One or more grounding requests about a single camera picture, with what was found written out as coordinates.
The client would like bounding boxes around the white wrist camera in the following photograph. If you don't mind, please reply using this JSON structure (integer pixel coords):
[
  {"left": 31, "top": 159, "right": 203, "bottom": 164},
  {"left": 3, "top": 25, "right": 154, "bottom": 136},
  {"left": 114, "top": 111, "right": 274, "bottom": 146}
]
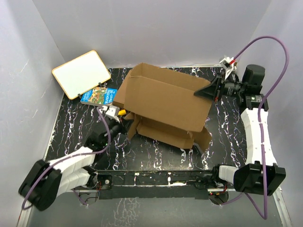
[
  {"left": 219, "top": 56, "right": 236, "bottom": 80},
  {"left": 102, "top": 105, "right": 120, "bottom": 122}
]

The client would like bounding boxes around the yellow framed whiteboard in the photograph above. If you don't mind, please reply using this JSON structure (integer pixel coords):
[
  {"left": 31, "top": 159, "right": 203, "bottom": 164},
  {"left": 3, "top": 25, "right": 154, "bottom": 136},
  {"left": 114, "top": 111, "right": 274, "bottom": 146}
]
[{"left": 52, "top": 50, "right": 111, "bottom": 100}]

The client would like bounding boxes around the cardboard box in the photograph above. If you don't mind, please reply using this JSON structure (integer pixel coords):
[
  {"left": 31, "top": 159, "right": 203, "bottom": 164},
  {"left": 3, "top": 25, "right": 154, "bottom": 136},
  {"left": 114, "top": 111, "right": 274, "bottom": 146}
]
[{"left": 113, "top": 63, "right": 212, "bottom": 151}]

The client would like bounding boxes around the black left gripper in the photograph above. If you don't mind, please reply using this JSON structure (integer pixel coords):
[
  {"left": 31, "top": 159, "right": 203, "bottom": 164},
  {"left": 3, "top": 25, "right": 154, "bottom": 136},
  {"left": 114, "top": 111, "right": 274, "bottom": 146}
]
[{"left": 103, "top": 115, "right": 134, "bottom": 147}]

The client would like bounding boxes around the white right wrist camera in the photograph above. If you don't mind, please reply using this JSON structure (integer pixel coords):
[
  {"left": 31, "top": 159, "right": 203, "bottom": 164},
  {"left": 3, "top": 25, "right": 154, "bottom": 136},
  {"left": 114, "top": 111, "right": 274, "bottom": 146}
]
[{"left": 219, "top": 56, "right": 236, "bottom": 80}]

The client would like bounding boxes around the yellow cylinder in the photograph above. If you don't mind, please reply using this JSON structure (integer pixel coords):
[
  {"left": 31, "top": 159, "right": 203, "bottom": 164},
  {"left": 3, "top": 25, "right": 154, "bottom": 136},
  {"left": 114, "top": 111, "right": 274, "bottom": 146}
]
[{"left": 118, "top": 109, "right": 126, "bottom": 116}]

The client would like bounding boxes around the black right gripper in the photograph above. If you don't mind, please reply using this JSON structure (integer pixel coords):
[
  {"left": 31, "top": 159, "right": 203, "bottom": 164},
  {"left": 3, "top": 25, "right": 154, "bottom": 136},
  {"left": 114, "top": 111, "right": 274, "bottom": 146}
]
[{"left": 194, "top": 71, "right": 246, "bottom": 102}]

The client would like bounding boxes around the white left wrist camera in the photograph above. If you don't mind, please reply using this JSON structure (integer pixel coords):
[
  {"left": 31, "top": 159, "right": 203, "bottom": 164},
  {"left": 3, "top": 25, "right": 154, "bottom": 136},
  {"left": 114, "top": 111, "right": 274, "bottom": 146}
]
[{"left": 102, "top": 105, "right": 120, "bottom": 122}]

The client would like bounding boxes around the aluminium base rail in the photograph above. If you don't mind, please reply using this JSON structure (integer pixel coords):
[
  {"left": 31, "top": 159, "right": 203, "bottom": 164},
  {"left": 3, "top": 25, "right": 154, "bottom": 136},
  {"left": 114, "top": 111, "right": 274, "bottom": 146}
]
[{"left": 18, "top": 171, "right": 293, "bottom": 227}]

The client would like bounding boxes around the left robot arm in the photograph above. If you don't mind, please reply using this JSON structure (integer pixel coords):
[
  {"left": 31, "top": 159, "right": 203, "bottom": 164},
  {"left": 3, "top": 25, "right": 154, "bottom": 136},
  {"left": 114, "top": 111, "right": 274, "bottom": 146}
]
[{"left": 18, "top": 117, "right": 133, "bottom": 211}]

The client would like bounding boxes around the colourful blue book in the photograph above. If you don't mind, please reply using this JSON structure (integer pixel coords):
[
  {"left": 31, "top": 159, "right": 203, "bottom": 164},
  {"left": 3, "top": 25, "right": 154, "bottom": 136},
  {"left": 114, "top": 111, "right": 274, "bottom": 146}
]
[{"left": 80, "top": 87, "right": 117, "bottom": 107}]

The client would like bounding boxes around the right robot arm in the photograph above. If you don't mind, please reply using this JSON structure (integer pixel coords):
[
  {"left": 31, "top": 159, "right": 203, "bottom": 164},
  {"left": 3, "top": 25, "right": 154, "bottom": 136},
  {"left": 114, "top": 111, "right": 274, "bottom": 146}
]
[{"left": 194, "top": 64, "right": 286, "bottom": 196}]

